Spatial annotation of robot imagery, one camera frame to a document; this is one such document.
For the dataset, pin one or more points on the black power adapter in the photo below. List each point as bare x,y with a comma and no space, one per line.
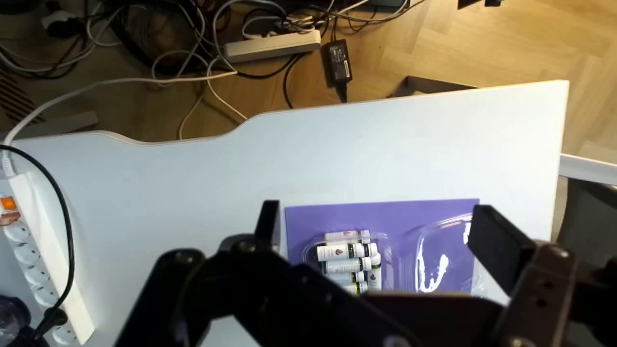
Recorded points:
335,61

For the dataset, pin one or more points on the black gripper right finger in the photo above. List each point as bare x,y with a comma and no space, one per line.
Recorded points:
547,285

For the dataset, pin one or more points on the purple mat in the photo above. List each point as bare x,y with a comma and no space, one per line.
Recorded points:
399,220

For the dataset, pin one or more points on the clear plastic bowl with bottles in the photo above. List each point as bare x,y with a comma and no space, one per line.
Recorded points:
354,258

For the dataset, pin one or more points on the white power strip on floor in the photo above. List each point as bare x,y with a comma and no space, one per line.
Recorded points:
271,46

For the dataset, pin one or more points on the empty clear plastic bowl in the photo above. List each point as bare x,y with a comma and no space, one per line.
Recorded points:
441,260

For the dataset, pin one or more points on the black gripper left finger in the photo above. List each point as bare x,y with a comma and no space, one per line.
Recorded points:
275,302

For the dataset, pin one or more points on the white power strip on table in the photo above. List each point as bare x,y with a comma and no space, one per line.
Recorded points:
34,218

